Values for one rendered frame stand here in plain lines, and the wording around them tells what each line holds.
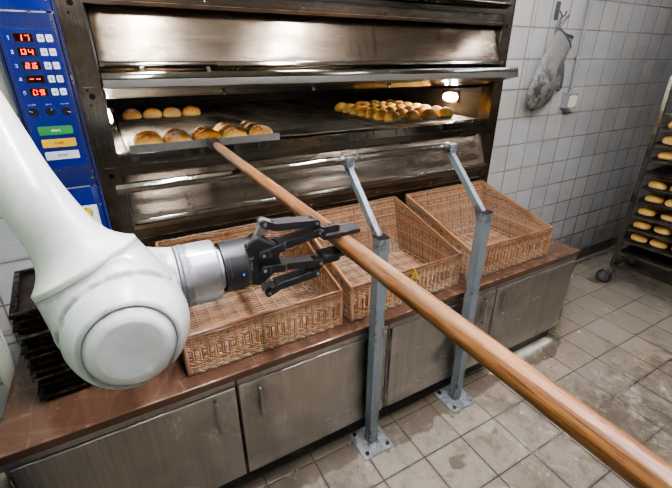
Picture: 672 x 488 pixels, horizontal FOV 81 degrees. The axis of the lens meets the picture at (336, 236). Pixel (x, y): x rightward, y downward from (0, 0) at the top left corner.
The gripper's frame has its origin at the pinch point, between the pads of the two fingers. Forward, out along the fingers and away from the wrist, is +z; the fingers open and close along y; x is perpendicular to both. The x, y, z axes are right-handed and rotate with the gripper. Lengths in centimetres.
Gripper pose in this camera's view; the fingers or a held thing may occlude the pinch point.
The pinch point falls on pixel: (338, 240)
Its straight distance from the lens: 67.4
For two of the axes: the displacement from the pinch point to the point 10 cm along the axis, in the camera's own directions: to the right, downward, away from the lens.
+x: 4.8, 3.6, -8.0
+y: 0.0, 9.1, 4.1
